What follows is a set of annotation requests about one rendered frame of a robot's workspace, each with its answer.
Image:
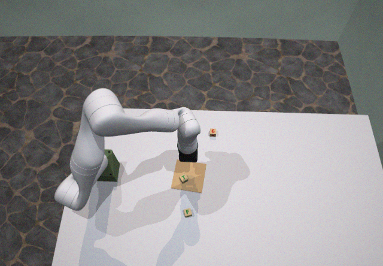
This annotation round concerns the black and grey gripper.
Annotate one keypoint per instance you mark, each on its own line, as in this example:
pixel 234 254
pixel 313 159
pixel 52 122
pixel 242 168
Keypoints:
pixel 187 154

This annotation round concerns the tan flat mat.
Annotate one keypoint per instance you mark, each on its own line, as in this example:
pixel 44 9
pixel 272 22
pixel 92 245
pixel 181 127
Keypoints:
pixel 194 171

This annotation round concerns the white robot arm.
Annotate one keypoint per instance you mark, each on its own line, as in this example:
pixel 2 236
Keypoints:
pixel 107 119

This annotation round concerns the tan wooden block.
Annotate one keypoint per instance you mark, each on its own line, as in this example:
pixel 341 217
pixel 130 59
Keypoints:
pixel 183 178
pixel 187 212
pixel 212 132

